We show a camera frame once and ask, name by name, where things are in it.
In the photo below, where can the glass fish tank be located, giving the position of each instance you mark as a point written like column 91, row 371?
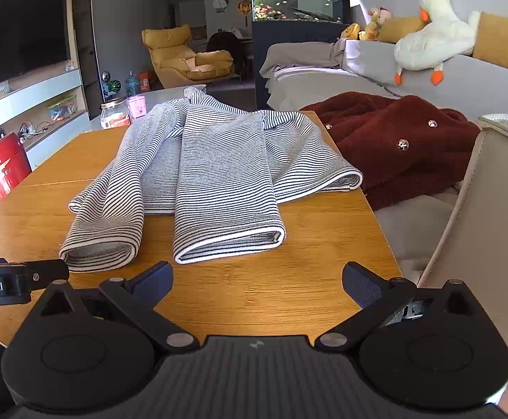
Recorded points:
column 297, row 4

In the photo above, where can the red goblet-shaped appliance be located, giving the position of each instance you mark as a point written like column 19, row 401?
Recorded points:
column 0, row 170

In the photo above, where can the orange box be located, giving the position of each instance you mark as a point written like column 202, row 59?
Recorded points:
column 145, row 82

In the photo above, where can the black television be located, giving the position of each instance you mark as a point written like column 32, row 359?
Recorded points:
column 18, row 30

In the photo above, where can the pink box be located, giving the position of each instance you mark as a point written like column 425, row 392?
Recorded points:
column 136, row 107

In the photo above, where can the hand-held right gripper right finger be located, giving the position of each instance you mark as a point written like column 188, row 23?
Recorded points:
column 360, row 286

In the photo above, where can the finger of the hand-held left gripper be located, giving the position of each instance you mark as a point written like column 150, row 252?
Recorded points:
column 48, row 271

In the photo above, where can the panda wall clock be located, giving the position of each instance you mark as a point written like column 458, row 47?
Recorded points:
column 221, row 2

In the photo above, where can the yellow cushion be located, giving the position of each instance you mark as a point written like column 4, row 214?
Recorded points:
column 507, row 43
column 400, row 29

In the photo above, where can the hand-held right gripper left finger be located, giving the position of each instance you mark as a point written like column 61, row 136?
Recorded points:
column 153, row 281

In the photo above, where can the silver ball figure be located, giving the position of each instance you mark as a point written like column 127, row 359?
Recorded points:
column 106, row 79

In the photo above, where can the glass snack jar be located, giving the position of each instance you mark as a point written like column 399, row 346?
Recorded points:
column 115, row 115

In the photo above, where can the dark fish tank cabinet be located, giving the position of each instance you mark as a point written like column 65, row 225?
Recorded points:
column 297, row 30

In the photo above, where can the beige leather chair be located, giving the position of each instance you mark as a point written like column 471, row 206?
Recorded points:
column 489, row 205

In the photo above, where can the yellow lounge chair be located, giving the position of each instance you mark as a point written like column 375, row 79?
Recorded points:
column 171, row 52

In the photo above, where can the white goose plush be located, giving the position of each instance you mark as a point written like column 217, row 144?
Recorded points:
column 432, row 39

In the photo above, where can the blue water jug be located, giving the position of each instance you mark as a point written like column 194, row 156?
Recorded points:
column 132, row 84

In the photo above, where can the television wall cabinet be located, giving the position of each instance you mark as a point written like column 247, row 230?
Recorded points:
column 40, row 91

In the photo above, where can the small plush doll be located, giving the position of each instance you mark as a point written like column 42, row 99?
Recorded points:
column 375, row 24

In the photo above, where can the grey sofa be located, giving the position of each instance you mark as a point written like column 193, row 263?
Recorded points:
column 315, row 87

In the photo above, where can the watermelon ball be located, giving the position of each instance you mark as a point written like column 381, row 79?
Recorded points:
column 114, row 87

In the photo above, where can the yellow duck plush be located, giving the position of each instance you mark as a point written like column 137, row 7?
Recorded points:
column 350, row 31

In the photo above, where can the striped long-sleeve shirt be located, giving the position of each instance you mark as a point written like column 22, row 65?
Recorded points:
column 223, row 161

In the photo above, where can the beige blanket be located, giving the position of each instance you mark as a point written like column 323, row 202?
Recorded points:
column 297, row 54

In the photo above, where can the dark red fleece coat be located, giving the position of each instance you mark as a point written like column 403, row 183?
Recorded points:
column 389, row 139

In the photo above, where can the clear plastic storage container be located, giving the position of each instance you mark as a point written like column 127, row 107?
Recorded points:
column 62, row 110

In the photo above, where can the white coffee table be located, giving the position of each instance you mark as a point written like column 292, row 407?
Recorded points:
column 166, row 95

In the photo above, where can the dark dining chair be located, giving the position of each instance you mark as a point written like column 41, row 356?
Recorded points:
column 223, row 48

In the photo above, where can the orange hanging ornament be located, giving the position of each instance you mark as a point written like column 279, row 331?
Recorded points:
column 243, row 8

